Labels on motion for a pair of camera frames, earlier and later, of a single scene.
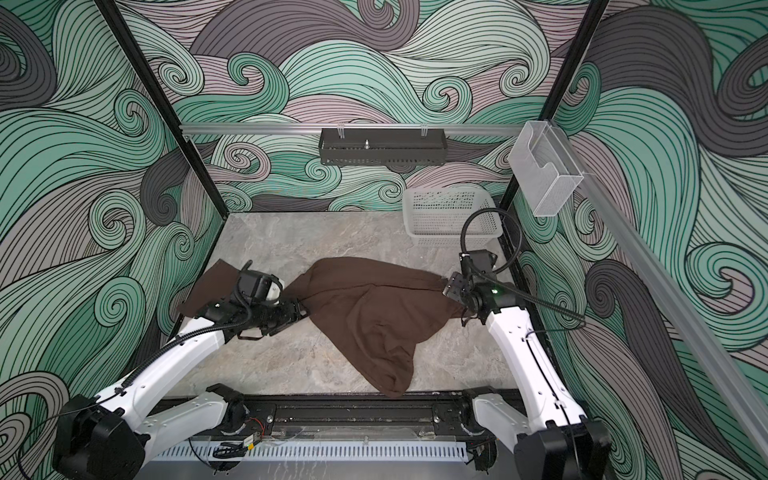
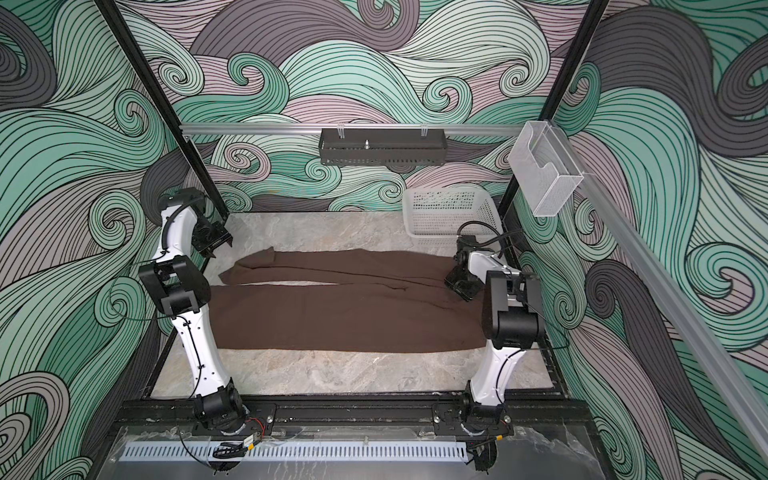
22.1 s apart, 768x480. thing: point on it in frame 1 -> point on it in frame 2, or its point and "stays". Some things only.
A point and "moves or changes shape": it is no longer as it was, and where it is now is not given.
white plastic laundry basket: x=434 y=216 stays
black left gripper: x=291 y=314 -> x=221 y=236
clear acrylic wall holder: x=546 y=174 stays
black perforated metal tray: x=382 y=147 stays
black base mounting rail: x=443 y=413 stays
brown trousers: x=379 y=314 moves or changes shape
